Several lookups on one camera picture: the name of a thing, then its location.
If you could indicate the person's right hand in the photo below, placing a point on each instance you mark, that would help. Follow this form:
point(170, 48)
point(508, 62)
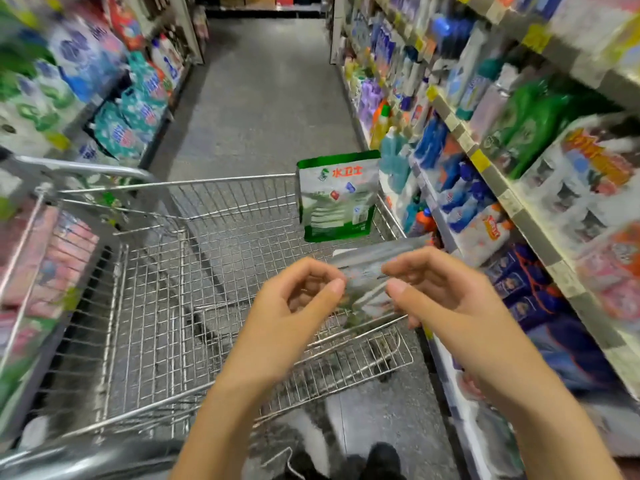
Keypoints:
point(465, 315)

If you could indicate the person's left hand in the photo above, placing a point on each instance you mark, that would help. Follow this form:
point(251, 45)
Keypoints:
point(280, 330)

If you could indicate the large green white cleaner pouch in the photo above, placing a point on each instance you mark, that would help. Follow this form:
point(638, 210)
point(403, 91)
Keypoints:
point(340, 200)
point(370, 270)

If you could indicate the cluster of orange trigger sprayers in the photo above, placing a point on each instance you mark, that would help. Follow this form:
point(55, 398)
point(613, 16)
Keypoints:
point(422, 217)

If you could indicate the cluster of blue cleaner bottles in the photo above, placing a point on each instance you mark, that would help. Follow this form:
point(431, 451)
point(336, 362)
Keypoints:
point(455, 185)

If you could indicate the cluster of teal cleaner bottles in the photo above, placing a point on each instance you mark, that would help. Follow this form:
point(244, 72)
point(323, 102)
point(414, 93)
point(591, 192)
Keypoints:
point(397, 165)

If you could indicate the clear-wrapped white bottle pack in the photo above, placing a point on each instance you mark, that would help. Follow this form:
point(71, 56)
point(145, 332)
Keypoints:
point(590, 185)

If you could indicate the cluster of green cleaner bottles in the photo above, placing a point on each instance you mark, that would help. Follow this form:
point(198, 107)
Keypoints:
point(535, 125)

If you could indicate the row of purple cleaner bottles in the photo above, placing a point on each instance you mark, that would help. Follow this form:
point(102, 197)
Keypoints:
point(370, 110)

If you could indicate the stack of pink detergent pouches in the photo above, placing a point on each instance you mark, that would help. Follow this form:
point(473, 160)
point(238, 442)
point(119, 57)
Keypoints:
point(40, 275)

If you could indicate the row of teal blue pouches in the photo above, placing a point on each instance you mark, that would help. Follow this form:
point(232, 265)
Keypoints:
point(135, 110)

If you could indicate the row of green white pouches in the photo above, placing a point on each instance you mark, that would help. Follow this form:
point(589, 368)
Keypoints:
point(30, 115)

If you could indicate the person's right forearm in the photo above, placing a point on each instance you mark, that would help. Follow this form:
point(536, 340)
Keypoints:
point(555, 425)

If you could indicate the grey shopping cart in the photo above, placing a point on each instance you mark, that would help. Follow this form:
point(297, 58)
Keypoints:
point(160, 315)

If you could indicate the person's black trousers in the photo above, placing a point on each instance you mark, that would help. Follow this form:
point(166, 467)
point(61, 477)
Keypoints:
point(370, 463)

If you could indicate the store shelving with refill pouches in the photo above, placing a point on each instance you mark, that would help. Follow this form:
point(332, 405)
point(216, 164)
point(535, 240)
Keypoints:
point(60, 125)

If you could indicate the distant store shelving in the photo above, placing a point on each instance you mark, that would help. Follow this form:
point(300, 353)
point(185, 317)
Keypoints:
point(265, 3)

